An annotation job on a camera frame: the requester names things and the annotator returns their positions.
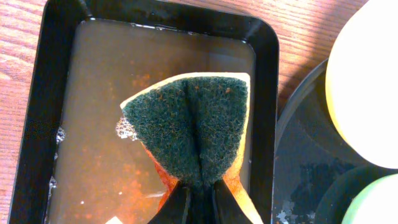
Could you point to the yellow plate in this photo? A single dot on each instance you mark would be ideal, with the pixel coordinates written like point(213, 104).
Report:
point(361, 83)

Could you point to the round black serving tray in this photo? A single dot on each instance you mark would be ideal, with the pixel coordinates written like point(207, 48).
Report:
point(316, 174)

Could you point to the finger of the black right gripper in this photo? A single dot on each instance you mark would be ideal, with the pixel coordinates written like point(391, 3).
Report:
point(226, 208)

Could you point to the black rectangular water tray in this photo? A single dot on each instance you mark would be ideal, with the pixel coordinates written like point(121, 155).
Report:
point(59, 22)

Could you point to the light blue plate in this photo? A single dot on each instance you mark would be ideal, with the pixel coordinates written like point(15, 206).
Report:
point(375, 204)

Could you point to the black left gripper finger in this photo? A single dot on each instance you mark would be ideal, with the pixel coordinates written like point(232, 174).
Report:
point(175, 209)

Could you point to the yellow sponge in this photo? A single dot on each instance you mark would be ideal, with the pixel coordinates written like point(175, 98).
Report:
point(193, 126)

